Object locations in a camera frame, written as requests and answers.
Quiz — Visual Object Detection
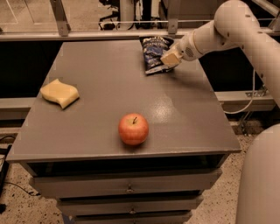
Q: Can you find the grey metal railing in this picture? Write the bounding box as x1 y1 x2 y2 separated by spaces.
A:
0 0 280 42

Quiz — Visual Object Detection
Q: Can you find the black cable on floor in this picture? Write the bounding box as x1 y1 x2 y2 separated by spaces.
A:
0 134 42 198

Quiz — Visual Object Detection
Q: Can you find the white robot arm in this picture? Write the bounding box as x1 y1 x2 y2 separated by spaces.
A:
161 0 280 224

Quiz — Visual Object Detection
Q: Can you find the white cable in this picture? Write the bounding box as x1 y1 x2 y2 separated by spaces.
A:
223 68 257 116

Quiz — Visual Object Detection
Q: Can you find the red apple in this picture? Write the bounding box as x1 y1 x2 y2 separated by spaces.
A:
118 113 149 145

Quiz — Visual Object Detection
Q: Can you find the bottom grey drawer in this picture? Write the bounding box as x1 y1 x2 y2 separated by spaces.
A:
74 210 192 224

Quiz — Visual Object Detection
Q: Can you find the middle grey drawer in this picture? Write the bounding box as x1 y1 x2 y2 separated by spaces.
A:
58 194 203 216

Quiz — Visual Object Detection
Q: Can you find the grey drawer cabinet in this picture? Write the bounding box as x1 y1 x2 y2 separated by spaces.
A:
8 40 240 224

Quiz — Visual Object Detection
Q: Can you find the blue chip bag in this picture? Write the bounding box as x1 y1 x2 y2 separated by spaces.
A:
139 36 174 75

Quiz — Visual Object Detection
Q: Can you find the top grey drawer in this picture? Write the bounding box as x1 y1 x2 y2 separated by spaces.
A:
30 168 222 199

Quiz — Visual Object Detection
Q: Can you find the black office chair base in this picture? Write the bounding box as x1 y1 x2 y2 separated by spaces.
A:
98 0 120 31

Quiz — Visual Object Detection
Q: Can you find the grey drawer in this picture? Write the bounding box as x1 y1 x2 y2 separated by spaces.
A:
58 194 203 216
30 168 222 199
74 210 192 224

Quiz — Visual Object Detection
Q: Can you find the yellow sponge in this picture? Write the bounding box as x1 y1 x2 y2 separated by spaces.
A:
40 79 80 109

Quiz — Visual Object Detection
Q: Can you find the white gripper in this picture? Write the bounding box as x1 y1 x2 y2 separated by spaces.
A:
161 31 203 67

